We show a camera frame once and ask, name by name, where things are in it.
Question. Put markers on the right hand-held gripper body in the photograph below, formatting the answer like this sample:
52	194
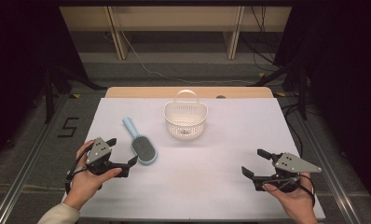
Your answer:
291	165

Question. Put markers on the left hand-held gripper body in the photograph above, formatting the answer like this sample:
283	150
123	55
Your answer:
98	152

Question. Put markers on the light blue hairbrush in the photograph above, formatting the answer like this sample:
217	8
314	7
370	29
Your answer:
144	151

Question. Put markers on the white plastic basket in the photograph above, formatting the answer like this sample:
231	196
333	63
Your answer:
174	127

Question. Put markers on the person's left hand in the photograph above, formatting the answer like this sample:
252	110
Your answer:
85	183

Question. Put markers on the person's right hand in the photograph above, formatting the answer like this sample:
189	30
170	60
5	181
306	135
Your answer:
297	202

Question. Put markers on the white table mat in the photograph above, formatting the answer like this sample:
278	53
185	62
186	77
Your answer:
205	177

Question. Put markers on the wooden table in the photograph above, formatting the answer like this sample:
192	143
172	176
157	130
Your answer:
137	92

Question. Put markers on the black stand legs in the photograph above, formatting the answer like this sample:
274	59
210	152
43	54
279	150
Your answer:
49	102
302	99

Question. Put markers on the dark round table grommet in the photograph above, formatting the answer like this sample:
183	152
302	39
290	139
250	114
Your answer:
221	96

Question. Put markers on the black curtain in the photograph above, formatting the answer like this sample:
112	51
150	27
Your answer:
345	77
16	62

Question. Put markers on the beige wooden desk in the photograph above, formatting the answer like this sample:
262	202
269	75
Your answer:
174	18

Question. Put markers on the aluminium floor rail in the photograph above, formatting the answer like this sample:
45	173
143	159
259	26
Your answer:
25	169
326	168

